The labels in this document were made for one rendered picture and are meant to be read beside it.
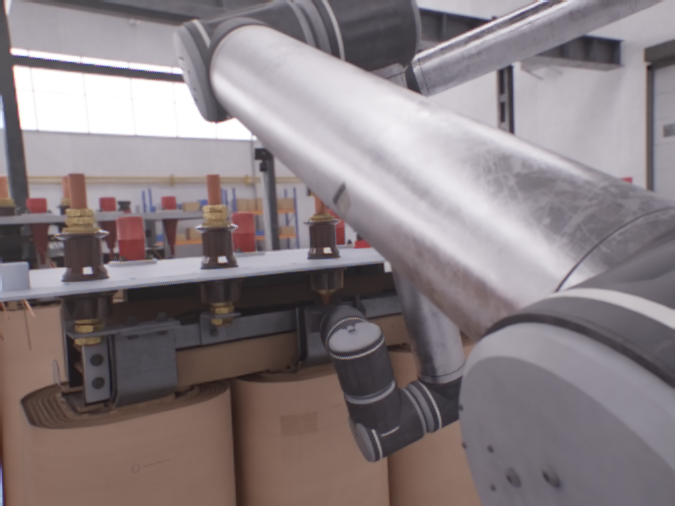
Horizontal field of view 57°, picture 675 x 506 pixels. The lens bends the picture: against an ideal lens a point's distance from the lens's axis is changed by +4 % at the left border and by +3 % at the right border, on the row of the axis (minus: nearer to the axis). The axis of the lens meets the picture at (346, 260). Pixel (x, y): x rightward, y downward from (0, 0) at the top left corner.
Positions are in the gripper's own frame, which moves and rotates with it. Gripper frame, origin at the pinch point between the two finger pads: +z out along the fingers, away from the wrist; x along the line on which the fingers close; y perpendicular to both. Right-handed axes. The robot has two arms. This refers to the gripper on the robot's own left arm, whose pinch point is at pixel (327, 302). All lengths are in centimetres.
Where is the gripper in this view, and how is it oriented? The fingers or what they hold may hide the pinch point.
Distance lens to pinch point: 148.3
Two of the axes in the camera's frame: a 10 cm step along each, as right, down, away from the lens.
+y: -0.1, -9.6, -2.6
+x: -9.7, 0.7, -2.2
